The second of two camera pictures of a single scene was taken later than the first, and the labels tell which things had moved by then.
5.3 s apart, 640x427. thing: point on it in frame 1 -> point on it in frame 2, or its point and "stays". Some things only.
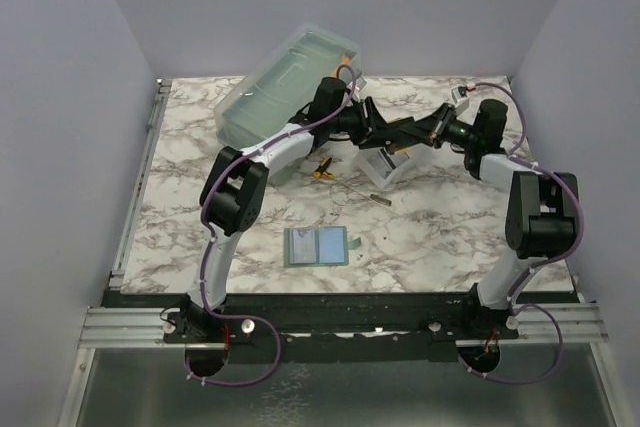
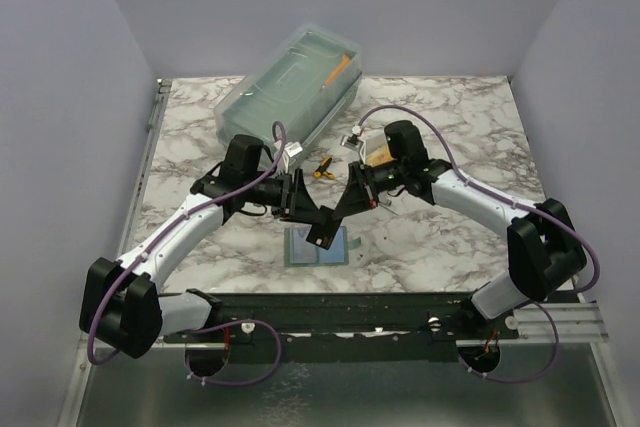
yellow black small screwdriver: (323, 167) stays
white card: (304, 248) stays
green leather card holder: (318, 246) stays
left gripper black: (373, 124) -> (296, 201)
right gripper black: (432, 130) -> (358, 196)
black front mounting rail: (346, 327) stays
